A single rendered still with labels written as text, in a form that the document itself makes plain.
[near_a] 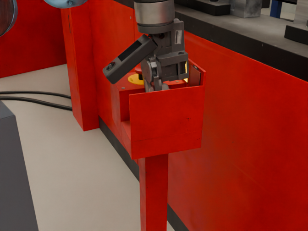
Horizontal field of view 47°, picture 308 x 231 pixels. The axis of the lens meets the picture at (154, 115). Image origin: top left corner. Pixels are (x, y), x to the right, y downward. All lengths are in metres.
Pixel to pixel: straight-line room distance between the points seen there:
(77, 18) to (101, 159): 0.77
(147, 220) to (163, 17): 0.54
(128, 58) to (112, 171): 1.22
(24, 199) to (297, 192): 0.59
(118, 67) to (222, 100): 0.38
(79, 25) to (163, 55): 1.32
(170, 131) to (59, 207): 1.02
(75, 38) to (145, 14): 1.36
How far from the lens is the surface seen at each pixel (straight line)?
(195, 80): 0.75
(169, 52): 0.71
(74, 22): 1.98
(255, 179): 0.94
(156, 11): 0.65
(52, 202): 1.70
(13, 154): 0.76
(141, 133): 0.72
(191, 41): 1.05
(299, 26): 0.85
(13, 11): 0.85
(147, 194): 0.91
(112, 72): 0.68
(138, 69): 0.81
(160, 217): 0.98
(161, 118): 0.72
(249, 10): 1.05
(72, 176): 1.84
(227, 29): 0.91
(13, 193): 0.81
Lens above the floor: 1.08
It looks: 27 degrees down
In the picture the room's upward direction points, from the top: straight up
